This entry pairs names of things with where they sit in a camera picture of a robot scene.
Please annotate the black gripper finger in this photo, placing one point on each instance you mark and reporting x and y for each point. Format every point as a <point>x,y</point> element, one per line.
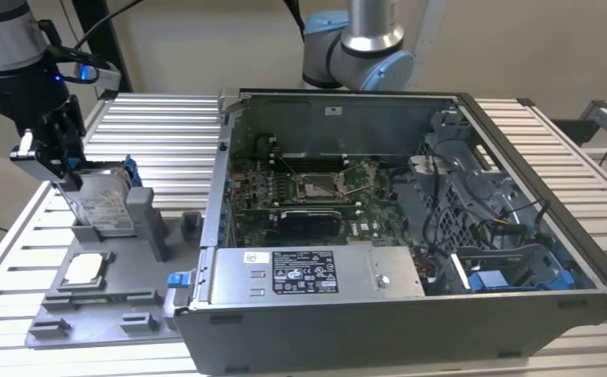
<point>64,133</point>

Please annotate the hard disk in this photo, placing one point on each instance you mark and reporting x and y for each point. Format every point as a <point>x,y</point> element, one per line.
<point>104,208</point>

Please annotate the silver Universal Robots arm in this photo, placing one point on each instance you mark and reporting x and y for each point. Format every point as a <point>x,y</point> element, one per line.
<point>374,23</point>

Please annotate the blue disk carrier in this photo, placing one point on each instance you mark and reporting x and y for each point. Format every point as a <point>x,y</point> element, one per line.
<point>486,280</point>

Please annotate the silver CPU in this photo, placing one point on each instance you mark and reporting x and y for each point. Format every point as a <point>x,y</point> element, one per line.
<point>87,271</point>

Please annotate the grey parts rack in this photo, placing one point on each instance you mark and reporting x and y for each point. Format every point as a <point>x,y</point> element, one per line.
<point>130,271</point>

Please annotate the thin metal locking lever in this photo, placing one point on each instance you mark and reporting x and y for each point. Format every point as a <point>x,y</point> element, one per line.
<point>287,164</point>

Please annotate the blue case latch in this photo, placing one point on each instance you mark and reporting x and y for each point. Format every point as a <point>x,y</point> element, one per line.
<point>176,280</point>

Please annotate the CPU socket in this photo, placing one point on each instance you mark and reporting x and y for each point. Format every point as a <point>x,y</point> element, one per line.
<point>318,188</point>

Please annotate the black graphics card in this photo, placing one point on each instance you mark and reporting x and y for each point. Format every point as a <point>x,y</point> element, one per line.
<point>311,225</point>

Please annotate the green motherboard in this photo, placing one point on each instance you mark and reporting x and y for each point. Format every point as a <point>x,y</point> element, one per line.
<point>382,235</point>

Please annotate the grey power supply unit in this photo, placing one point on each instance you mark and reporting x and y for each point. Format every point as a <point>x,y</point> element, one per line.
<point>355,275</point>

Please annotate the open black PC case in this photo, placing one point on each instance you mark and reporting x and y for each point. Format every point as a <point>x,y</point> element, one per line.
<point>334,337</point>

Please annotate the perforated metal drive cage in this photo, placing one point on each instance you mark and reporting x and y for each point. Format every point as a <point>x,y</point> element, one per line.
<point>458,188</point>

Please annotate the small grey wrist camera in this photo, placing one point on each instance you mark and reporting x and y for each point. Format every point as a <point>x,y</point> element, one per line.
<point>35,169</point>

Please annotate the black frame post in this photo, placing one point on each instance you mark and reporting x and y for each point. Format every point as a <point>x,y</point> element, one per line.
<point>104,59</point>

